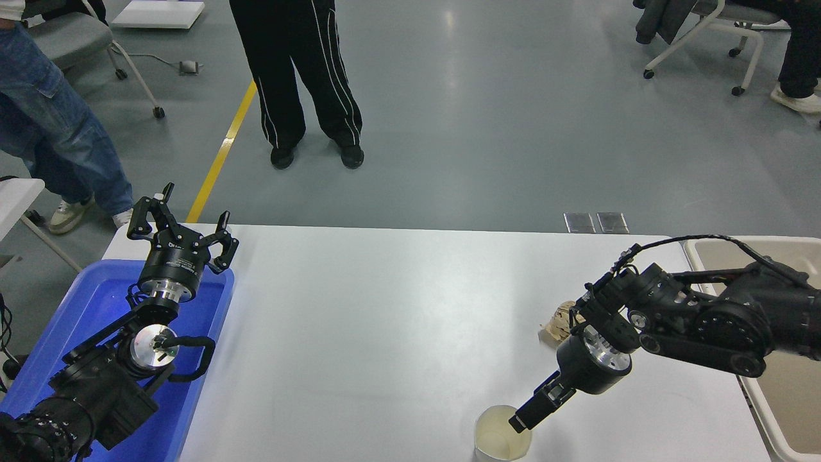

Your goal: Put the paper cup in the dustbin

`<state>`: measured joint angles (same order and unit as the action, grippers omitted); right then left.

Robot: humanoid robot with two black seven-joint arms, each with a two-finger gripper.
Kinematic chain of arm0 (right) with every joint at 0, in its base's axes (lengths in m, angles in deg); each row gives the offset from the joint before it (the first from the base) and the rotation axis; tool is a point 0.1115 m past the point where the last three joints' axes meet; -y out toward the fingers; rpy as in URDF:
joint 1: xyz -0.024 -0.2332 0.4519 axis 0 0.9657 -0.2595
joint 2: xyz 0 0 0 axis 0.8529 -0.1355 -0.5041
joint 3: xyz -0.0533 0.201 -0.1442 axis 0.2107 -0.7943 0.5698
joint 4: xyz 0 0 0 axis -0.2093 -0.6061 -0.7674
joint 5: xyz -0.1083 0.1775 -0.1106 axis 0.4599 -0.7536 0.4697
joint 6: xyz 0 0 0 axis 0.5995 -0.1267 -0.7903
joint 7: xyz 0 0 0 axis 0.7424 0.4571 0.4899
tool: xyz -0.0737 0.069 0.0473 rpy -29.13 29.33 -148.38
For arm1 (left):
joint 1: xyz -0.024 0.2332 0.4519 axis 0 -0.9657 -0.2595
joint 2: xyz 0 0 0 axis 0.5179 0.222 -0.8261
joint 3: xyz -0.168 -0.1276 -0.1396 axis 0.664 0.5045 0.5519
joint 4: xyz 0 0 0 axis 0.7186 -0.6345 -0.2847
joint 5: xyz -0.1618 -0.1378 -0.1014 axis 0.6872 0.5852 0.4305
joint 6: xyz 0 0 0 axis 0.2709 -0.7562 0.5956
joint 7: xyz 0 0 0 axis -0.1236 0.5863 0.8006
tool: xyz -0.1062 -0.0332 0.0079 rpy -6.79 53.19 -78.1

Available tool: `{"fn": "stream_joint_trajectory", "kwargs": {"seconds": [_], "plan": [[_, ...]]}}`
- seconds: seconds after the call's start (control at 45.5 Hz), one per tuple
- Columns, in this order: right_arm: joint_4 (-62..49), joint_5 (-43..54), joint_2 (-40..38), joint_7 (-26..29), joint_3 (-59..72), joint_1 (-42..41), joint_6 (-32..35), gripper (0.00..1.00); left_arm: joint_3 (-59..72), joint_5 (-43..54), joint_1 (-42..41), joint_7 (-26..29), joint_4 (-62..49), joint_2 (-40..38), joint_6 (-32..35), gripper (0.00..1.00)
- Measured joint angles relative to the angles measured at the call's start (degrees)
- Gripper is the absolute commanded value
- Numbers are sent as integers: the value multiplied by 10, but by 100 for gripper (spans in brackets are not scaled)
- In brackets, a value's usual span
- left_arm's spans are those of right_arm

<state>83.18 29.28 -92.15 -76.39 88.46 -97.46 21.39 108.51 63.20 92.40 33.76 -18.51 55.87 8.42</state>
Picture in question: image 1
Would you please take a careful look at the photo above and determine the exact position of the person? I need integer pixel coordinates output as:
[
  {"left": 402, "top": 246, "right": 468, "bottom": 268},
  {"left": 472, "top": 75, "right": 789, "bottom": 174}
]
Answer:
[
  {"left": 731, "top": 0, "right": 821, "bottom": 115},
  {"left": 229, "top": 0, "right": 365, "bottom": 171},
  {"left": 0, "top": 0, "right": 135, "bottom": 235}
]

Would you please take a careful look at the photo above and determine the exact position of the gray adapter with cable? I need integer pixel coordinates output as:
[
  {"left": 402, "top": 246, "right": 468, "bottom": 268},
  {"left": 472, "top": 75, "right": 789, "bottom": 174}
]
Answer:
[{"left": 130, "top": 53, "right": 203, "bottom": 76}]

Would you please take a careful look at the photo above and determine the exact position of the gray seat office chair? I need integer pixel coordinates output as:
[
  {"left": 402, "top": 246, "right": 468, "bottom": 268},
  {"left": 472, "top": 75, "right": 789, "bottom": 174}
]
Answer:
[{"left": 26, "top": 0, "right": 166, "bottom": 119}]

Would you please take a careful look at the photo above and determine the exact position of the large pale plastic bin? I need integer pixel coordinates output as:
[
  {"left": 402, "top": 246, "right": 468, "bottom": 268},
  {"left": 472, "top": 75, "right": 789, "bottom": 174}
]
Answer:
[{"left": 684, "top": 235, "right": 821, "bottom": 462}]

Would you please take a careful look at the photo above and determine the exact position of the dark gray jacket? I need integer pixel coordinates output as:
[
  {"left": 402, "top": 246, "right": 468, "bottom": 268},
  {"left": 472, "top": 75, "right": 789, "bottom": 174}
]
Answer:
[{"left": 634, "top": 0, "right": 697, "bottom": 46}]

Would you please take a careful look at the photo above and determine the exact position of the black cable bundle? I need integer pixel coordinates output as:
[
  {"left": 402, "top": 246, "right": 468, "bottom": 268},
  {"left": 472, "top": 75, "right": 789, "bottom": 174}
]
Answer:
[{"left": 0, "top": 290, "right": 30, "bottom": 393}]

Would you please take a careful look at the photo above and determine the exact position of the white frame office chair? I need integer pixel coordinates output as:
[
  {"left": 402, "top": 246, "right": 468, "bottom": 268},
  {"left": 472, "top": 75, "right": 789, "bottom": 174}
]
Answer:
[{"left": 643, "top": 0, "right": 767, "bottom": 97}]

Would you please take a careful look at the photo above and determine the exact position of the crumpled tan paper ball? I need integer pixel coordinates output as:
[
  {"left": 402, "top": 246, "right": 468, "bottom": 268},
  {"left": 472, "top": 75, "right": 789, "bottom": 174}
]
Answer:
[{"left": 539, "top": 300, "right": 586, "bottom": 348}]

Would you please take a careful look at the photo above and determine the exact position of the white flat floor platform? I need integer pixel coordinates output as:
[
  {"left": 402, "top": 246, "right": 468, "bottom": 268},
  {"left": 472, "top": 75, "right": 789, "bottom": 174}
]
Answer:
[{"left": 110, "top": 0, "right": 206, "bottom": 31}]

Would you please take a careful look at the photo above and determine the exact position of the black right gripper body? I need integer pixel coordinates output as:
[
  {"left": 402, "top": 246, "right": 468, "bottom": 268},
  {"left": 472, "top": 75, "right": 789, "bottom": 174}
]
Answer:
[{"left": 555, "top": 332, "right": 628, "bottom": 396}]

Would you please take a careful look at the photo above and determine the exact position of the white paper cup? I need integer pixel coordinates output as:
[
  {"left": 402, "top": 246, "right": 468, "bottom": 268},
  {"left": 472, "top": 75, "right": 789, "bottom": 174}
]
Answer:
[{"left": 474, "top": 405, "right": 533, "bottom": 462}]

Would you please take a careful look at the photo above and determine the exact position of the blue plastic tray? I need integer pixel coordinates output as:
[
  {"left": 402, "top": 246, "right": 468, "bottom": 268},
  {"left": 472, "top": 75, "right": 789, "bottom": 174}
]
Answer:
[{"left": 0, "top": 259, "right": 236, "bottom": 462}]

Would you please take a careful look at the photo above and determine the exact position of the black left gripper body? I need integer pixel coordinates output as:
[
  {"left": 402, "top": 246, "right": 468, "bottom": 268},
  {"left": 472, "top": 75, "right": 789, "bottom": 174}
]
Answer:
[{"left": 138, "top": 230, "right": 214, "bottom": 293}]

